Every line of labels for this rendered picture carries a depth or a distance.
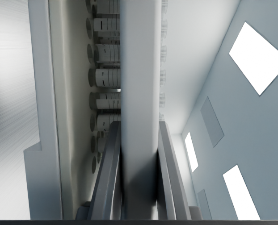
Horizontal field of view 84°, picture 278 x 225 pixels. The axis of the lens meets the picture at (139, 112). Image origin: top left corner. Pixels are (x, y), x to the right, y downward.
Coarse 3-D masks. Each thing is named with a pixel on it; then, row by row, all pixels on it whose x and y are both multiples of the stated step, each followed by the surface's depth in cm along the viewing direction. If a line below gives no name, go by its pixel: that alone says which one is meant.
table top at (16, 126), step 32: (0, 0) 20; (0, 32) 20; (0, 64) 20; (32, 64) 26; (0, 96) 20; (32, 96) 26; (0, 128) 20; (32, 128) 26; (0, 160) 20; (0, 192) 20
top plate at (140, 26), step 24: (120, 0) 7; (144, 0) 7; (120, 24) 7; (144, 24) 7; (120, 48) 8; (144, 48) 7; (120, 72) 8; (144, 72) 7; (144, 96) 8; (144, 120) 8; (144, 144) 8; (144, 168) 8; (144, 192) 8; (144, 216) 8
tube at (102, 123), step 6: (102, 114) 12; (108, 114) 12; (114, 114) 12; (120, 114) 12; (162, 114) 12; (90, 120) 12; (96, 120) 12; (102, 120) 12; (108, 120) 12; (114, 120) 12; (120, 120) 12; (162, 120) 12; (90, 126) 12; (96, 126) 12; (102, 126) 12; (108, 126) 12
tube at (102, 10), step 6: (90, 0) 10; (96, 0) 10; (102, 0) 10; (108, 0) 10; (114, 0) 10; (162, 0) 10; (90, 6) 11; (96, 6) 11; (102, 6) 11; (108, 6) 11; (114, 6) 11; (162, 6) 11; (90, 12) 11; (96, 12) 11; (102, 12) 11; (108, 12) 11; (114, 12) 11; (162, 12) 11
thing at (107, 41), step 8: (96, 16) 12; (104, 16) 12; (112, 16) 12; (96, 40) 12; (104, 40) 12; (112, 40) 12; (160, 40) 13; (96, 64) 13; (104, 64) 13; (112, 64) 13; (160, 64) 13; (112, 88) 22; (120, 88) 20; (104, 112) 14; (112, 112) 14; (120, 112) 14
